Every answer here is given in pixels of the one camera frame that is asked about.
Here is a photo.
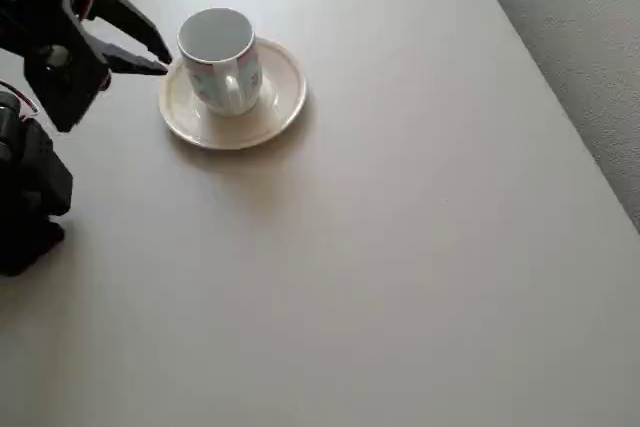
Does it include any white ceramic mug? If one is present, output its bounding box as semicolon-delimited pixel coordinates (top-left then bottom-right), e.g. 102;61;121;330
177;6;264;118

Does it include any cream white saucer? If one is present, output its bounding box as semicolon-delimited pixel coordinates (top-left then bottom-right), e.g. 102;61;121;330
158;36;307;152

